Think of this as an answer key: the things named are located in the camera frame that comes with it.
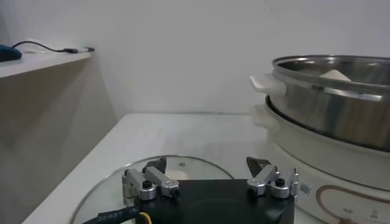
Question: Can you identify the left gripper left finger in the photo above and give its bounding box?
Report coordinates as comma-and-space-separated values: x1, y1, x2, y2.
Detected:
121, 156, 180, 201

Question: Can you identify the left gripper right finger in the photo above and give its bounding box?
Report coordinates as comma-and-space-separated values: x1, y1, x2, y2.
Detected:
246, 156, 301, 200

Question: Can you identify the glass lid with white handle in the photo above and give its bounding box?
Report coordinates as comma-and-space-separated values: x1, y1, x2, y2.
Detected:
69, 155, 235, 224

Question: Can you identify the white steamed baozi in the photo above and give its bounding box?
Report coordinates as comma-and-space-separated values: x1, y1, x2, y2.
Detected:
318, 69, 353, 82

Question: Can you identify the stainless steel steamer basket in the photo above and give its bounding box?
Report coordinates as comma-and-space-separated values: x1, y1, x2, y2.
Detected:
249, 54, 390, 153

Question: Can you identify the white electric cooker base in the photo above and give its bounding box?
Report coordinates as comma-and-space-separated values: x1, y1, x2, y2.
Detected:
251, 97, 390, 224

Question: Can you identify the white side desk beige panel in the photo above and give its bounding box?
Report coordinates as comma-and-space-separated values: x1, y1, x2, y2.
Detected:
0, 50, 118, 224

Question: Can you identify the blue computer mouse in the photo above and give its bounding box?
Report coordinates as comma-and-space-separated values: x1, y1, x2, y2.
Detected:
0, 44, 23, 63

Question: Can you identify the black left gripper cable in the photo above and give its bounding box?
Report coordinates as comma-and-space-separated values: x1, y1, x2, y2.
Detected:
81, 206, 153, 224

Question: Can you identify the black cable with adapter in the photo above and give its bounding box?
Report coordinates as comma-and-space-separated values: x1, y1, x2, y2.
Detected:
12, 41, 95, 54

